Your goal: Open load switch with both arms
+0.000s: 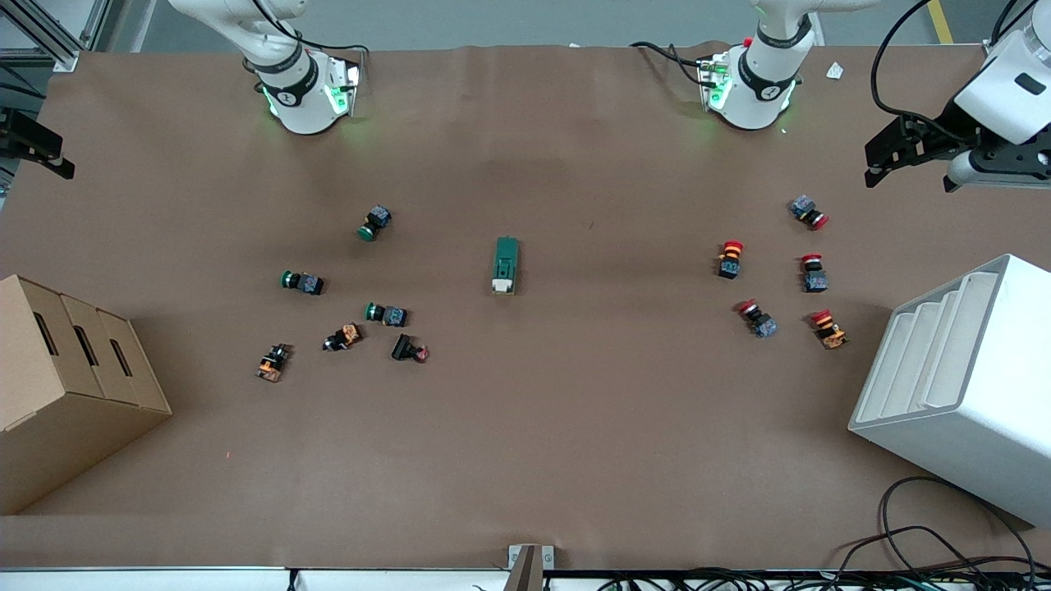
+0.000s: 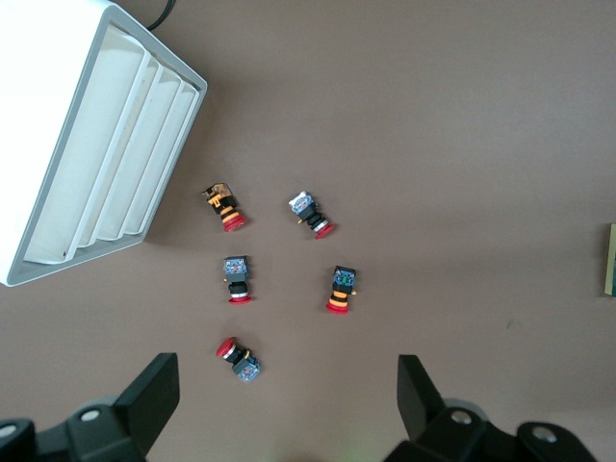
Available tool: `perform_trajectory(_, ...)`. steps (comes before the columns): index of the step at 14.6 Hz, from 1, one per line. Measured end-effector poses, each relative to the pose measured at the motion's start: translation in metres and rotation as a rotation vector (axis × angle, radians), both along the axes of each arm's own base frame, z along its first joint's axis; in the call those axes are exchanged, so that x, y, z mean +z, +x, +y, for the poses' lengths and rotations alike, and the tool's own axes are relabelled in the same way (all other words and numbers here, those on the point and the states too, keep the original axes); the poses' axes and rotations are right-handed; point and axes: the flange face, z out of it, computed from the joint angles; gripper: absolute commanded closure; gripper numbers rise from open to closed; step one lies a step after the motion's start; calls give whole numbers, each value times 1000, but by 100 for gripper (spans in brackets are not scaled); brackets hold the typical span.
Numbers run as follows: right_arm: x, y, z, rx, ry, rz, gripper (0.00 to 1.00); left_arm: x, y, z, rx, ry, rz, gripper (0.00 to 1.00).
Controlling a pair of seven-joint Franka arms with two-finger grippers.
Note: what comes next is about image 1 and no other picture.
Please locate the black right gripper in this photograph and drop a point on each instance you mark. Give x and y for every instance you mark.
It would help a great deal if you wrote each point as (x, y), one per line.
(23, 135)

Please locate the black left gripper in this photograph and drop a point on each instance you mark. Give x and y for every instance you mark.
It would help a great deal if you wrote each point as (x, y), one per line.
(936, 137)

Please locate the green load switch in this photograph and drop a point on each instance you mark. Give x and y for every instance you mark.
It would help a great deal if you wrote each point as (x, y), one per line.
(505, 265)

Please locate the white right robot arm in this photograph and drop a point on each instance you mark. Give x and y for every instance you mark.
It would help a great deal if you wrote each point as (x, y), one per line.
(300, 98)

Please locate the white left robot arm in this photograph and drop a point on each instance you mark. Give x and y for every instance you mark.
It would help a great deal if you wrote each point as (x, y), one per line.
(759, 90)

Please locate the small white paper scrap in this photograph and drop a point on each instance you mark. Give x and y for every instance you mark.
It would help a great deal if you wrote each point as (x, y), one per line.
(835, 71)

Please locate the red mushroom button blue body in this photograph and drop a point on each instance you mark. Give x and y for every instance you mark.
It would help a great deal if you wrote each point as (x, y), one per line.
(809, 212)
(814, 272)
(757, 318)

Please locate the red mushroom button orange body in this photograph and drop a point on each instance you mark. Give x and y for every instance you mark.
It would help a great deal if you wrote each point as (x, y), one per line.
(828, 328)

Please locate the red mushroom button black body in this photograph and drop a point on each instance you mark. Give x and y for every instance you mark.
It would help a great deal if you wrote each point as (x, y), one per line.
(730, 258)

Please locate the brown cardboard box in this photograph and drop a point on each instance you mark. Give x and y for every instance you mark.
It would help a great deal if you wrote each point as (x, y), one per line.
(74, 394)

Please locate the white stepped sorting rack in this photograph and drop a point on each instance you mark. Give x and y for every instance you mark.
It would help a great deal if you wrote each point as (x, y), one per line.
(969, 410)

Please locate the black button with orange body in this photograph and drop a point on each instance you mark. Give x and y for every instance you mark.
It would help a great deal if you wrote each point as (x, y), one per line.
(343, 337)
(273, 362)

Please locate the brown table cover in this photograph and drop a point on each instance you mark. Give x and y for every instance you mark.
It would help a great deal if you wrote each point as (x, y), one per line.
(575, 427)

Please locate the aluminium frame profile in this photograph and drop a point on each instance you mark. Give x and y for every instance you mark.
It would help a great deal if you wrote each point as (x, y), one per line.
(45, 37)

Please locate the green push button switch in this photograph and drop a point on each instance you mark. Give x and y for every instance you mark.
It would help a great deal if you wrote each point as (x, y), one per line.
(302, 282)
(387, 313)
(375, 222)

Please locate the black switch with red lens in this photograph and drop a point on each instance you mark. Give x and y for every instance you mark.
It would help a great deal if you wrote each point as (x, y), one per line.
(410, 349)

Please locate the white table edge rail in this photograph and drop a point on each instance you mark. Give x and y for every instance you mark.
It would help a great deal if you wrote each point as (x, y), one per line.
(164, 579)

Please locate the grey metal bracket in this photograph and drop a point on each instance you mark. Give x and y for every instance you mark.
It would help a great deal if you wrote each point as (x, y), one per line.
(530, 562)

